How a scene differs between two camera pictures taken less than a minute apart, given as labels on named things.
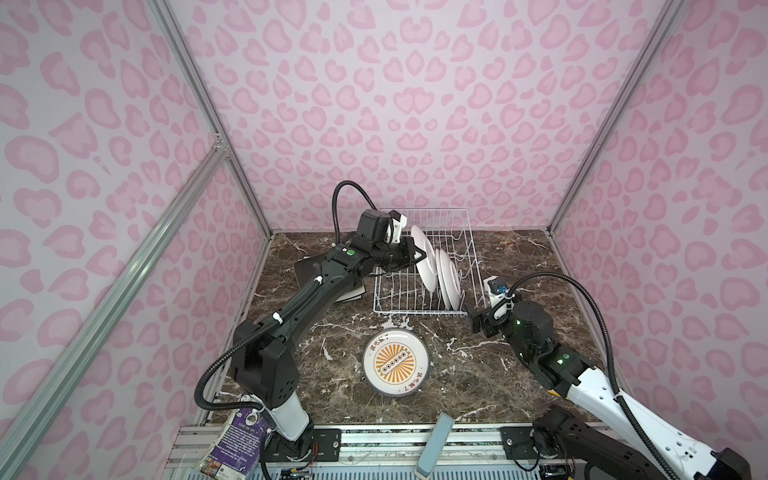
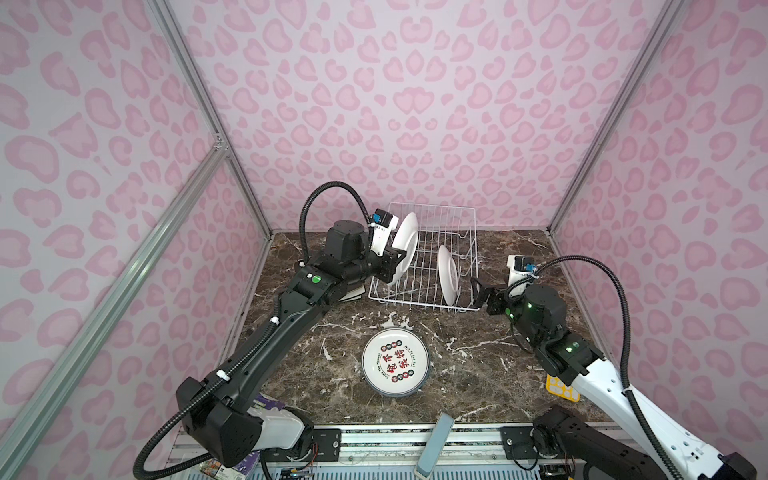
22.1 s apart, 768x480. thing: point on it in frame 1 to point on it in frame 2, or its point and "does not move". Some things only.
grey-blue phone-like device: [434, 447] does not move
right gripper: [476, 322] to [478, 300]
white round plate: [428, 266] to [395, 362]
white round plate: [442, 280] to [405, 239]
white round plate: [451, 279] does not move
